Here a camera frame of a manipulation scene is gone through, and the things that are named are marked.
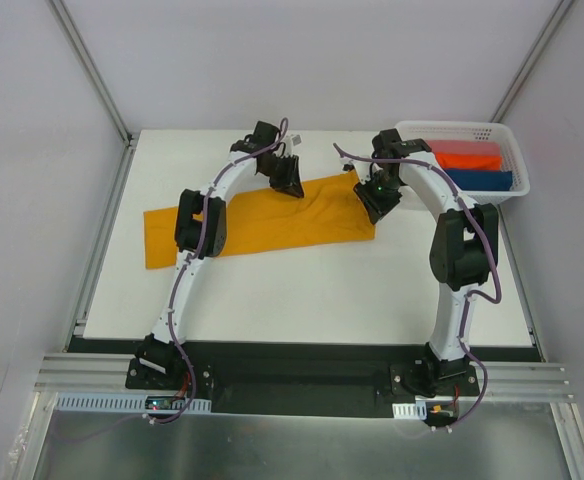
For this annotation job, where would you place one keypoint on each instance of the right white cable duct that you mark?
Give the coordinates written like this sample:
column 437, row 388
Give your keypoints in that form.
column 410, row 411

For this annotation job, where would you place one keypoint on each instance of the pink rolled t shirt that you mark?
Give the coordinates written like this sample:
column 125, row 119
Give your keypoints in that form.
column 464, row 147

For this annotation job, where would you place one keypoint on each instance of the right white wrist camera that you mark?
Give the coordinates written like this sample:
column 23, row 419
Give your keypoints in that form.
column 347, row 163

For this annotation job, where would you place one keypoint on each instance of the blue rolled t shirt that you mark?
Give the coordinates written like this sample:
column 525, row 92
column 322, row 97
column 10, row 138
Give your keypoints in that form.
column 481, row 180

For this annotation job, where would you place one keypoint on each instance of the left white cable duct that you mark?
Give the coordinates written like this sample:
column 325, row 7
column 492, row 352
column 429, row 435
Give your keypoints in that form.
column 129, row 403

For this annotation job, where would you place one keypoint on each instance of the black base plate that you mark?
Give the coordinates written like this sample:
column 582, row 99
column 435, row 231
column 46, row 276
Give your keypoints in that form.
column 351, row 381

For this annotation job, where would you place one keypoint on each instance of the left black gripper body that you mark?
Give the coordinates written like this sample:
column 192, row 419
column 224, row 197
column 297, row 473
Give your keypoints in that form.
column 282, row 170

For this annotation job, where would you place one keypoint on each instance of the orange rolled t shirt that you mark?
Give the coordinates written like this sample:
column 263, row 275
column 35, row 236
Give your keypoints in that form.
column 449, row 161

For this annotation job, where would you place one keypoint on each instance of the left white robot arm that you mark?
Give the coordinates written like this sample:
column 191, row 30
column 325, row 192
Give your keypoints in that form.
column 201, row 230

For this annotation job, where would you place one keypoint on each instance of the white cable duct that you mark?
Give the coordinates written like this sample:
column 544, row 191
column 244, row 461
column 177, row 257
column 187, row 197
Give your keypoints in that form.
column 129, row 403
column 410, row 411

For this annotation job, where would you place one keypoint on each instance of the yellow t shirt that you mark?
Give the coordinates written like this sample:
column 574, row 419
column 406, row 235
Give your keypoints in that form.
column 263, row 220

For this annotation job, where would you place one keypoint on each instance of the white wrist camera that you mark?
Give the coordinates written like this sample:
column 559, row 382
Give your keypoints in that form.
column 347, row 163
column 291, row 141

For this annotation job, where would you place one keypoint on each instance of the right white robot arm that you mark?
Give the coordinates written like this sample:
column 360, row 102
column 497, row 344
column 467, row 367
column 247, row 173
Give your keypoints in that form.
column 463, row 255

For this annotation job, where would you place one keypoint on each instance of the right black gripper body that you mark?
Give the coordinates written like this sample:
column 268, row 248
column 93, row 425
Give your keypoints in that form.
column 379, row 193

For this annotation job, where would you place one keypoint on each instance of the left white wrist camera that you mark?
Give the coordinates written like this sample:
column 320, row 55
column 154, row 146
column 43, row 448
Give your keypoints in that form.
column 291, row 141

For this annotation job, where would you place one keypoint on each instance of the white plastic basket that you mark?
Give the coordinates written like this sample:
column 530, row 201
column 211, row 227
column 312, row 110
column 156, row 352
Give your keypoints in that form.
column 511, row 156

